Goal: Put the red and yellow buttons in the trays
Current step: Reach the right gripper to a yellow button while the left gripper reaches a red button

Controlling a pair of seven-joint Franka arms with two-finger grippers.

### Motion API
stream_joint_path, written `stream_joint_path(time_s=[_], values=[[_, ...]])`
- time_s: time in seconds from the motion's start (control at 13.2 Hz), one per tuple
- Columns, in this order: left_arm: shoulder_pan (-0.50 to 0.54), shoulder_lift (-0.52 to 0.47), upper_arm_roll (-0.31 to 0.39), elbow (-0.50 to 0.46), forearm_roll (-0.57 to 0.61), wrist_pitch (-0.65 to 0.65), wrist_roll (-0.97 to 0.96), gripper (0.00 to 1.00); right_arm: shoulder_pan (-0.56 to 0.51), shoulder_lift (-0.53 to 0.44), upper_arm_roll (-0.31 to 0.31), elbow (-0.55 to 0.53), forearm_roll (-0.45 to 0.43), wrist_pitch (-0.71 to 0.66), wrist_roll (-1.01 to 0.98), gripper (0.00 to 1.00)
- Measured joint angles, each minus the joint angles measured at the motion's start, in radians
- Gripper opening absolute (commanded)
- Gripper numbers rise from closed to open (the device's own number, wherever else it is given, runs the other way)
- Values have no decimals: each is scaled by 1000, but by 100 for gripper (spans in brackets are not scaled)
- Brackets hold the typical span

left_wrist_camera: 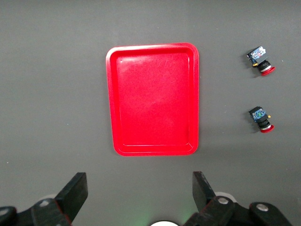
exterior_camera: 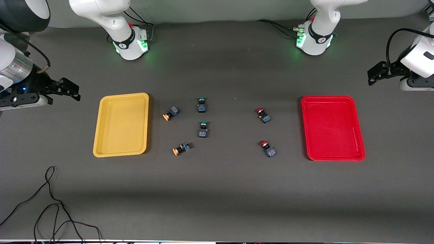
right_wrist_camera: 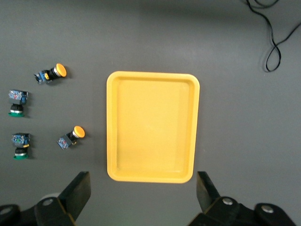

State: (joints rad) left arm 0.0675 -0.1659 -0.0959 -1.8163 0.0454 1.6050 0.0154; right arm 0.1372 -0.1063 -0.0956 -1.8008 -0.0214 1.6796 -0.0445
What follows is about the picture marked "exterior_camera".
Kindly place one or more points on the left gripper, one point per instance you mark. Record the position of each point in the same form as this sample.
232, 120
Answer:
395, 69

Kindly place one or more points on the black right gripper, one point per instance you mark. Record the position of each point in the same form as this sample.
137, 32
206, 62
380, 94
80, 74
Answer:
31, 83

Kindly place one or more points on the yellow push button switch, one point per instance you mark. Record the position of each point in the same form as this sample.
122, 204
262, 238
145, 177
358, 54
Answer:
171, 113
181, 148

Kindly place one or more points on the red push button switch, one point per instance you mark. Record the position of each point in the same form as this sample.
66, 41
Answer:
263, 116
268, 149

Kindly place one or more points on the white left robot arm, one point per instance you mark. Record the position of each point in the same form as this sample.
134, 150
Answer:
318, 37

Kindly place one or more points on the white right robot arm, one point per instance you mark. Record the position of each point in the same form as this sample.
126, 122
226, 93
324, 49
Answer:
115, 20

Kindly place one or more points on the yellow plastic tray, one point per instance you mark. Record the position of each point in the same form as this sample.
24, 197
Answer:
121, 125

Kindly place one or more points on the red plastic tray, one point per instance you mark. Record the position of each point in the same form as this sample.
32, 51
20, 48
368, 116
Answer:
332, 128

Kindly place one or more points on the dark grey table mat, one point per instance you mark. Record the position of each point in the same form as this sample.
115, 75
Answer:
220, 189

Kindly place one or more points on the green push button switch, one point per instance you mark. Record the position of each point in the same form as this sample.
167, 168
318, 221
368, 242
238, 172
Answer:
202, 105
203, 130

